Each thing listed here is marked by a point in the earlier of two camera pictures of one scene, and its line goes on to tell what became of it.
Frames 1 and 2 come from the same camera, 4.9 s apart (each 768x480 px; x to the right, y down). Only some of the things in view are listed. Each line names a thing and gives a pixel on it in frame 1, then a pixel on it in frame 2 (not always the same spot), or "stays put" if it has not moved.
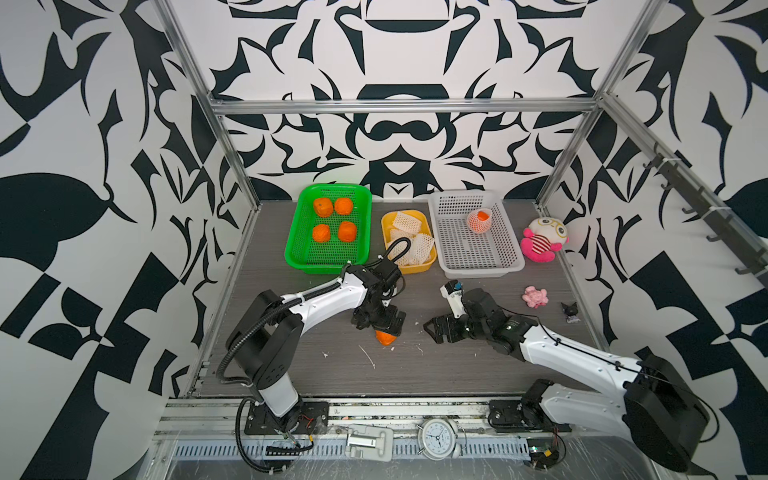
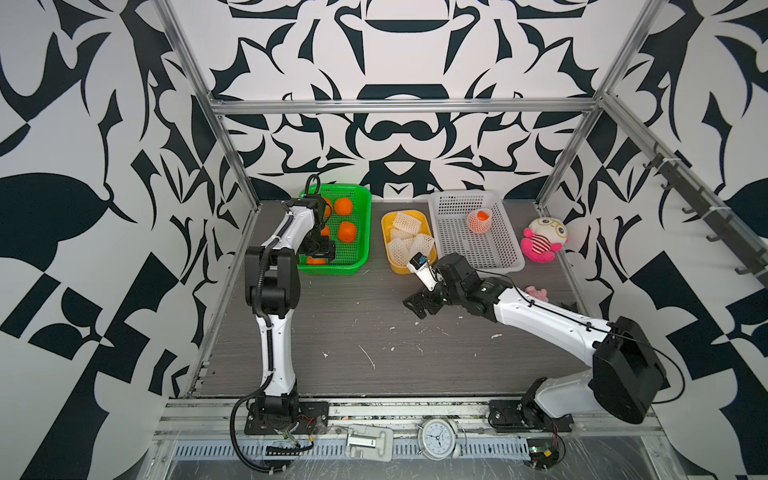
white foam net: [407, 223] stays put
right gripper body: [454, 328] → [440, 295]
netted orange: [479, 220] stays put
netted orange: [343, 206] stays put
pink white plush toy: [543, 238] stays put
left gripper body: [382, 318] → [317, 248]
